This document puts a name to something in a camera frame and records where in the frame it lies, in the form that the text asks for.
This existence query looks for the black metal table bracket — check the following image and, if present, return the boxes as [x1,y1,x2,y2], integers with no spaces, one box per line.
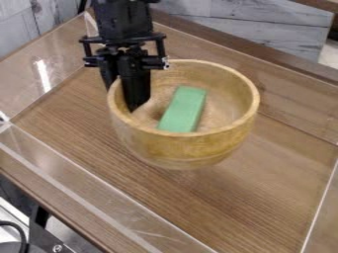
[27,206,75,253]

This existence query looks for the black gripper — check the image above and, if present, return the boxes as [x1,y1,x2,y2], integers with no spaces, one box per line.
[79,0,170,112]

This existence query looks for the brown wooden bowl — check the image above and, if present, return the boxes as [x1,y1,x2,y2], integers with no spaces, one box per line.
[107,59,261,170]

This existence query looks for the clear acrylic tray wall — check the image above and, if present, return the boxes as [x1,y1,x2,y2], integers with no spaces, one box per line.
[0,123,217,253]

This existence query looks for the black cable bottom left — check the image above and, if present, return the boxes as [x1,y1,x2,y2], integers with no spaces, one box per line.
[0,220,30,253]

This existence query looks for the clear acrylic corner bracket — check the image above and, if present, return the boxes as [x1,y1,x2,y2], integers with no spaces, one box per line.
[83,12,99,37]

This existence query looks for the green rectangular block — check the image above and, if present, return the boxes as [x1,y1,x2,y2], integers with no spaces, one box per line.
[158,86,208,132]

